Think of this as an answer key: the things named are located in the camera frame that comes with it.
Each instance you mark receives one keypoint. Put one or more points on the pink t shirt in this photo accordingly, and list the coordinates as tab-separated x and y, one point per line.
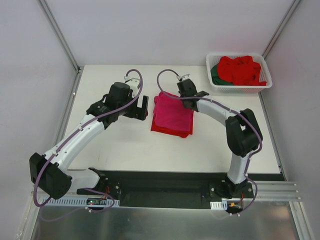
170	113

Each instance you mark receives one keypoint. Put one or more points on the white plastic laundry basket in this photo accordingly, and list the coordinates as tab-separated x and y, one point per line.
213	59

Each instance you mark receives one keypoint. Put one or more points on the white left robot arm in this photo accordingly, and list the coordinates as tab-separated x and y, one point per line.
50	171

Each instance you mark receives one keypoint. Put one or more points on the red crumpled t shirt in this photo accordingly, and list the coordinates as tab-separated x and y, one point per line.
240	71

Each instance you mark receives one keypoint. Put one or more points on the green t shirt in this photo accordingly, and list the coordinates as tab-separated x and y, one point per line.
216	79

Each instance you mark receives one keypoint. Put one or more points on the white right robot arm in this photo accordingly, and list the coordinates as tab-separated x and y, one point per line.
243	134

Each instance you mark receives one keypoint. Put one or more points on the red t shirt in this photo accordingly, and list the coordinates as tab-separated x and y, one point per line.
178	133
240	71

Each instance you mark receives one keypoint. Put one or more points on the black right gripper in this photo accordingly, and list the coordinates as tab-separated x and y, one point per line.
191	103

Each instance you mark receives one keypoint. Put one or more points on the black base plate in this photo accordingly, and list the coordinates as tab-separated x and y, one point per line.
175	190

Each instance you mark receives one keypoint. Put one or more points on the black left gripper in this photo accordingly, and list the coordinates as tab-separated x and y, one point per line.
139	110

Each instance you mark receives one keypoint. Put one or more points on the aluminium frame rail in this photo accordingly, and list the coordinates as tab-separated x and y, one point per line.
264	191

